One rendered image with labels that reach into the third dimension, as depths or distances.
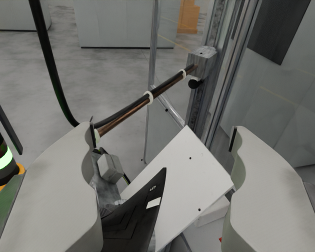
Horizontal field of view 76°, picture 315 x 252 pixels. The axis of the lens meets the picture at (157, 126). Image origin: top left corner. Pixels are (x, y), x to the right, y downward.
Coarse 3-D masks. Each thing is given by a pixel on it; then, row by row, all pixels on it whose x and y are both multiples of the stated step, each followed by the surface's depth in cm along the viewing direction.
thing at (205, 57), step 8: (200, 48) 69; (208, 48) 69; (192, 56) 64; (200, 56) 63; (208, 56) 63; (216, 56) 69; (200, 64) 64; (208, 64) 65; (192, 72) 67; (200, 72) 66; (208, 72) 68
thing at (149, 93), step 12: (36, 0) 19; (36, 12) 19; (36, 24) 20; (48, 48) 22; (48, 60) 22; (48, 72) 23; (180, 72) 56; (60, 84) 25; (60, 96) 25; (144, 96) 44; (72, 120) 29; (108, 120) 36; (96, 132) 33
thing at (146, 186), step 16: (160, 176) 45; (144, 192) 44; (160, 192) 39; (128, 208) 43; (144, 208) 39; (112, 224) 41; (128, 224) 38; (144, 224) 35; (112, 240) 37; (128, 240) 34; (144, 240) 32
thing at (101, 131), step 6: (192, 66) 63; (186, 72) 59; (180, 78) 56; (168, 84) 52; (162, 90) 50; (156, 96) 48; (144, 102) 44; (132, 108) 42; (138, 108) 43; (126, 114) 40; (114, 120) 38; (120, 120) 39; (102, 126) 36; (108, 126) 37; (114, 126) 38; (102, 132) 35
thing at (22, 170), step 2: (16, 162) 25; (18, 164) 25; (20, 164) 25; (20, 166) 24; (22, 166) 25; (20, 168) 24; (22, 168) 24; (20, 170) 24; (22, 170) 24; (24, 170) 24; (20, 172) 24; (22, 172) 24; (0, 186) 22; (2, 186) 22; (0, 188) 22
